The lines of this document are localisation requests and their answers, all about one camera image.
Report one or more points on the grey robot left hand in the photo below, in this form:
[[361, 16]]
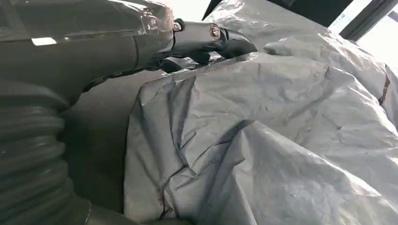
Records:
[[77, 52]]

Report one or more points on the grey plastic parcel bag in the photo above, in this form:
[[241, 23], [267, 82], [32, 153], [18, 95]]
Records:
[[264, 139]]

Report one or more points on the dark window frame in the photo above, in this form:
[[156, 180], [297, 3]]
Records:
[[367, 18]]

